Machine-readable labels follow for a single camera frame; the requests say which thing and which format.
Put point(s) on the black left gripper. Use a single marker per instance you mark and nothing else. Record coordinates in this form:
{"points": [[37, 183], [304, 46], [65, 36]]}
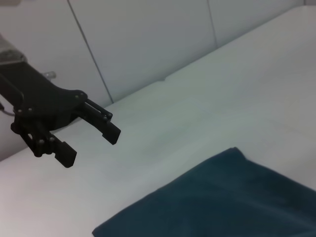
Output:
{"points": [[42, 98]]}

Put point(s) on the teal blue t-shirt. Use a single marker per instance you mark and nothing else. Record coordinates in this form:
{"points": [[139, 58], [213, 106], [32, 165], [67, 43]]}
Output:
{"points": [[222, 197]]}

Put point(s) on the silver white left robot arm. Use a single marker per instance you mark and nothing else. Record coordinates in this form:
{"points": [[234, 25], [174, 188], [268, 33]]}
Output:
{"points": [[11, 53]]}

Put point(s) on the small silver metal bolt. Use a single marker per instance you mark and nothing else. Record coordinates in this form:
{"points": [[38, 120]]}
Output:
{"points": [[50, 74]]}

